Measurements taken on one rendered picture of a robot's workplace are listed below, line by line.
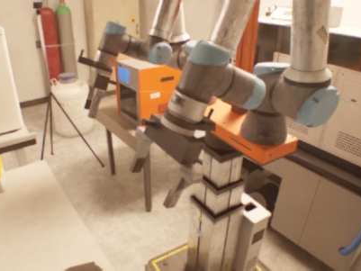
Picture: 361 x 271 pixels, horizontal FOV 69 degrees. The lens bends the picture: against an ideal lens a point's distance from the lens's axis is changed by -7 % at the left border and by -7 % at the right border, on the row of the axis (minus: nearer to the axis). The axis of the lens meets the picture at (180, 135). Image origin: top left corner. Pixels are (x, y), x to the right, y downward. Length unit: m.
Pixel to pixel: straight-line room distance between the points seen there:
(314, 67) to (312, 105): 0.09
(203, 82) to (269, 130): 0.37
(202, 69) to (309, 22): 0.27
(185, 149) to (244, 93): 0.17
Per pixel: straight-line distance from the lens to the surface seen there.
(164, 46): 0.93
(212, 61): 0.53
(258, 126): 0.85
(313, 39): 0.68
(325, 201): 1.77
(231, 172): 1.11
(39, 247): 0.94
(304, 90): 0.70
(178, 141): 0.55
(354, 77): 1.57
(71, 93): 3.32
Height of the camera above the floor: 1.56
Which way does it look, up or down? 27 degrees down
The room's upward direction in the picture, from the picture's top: 1 degrees clockwise
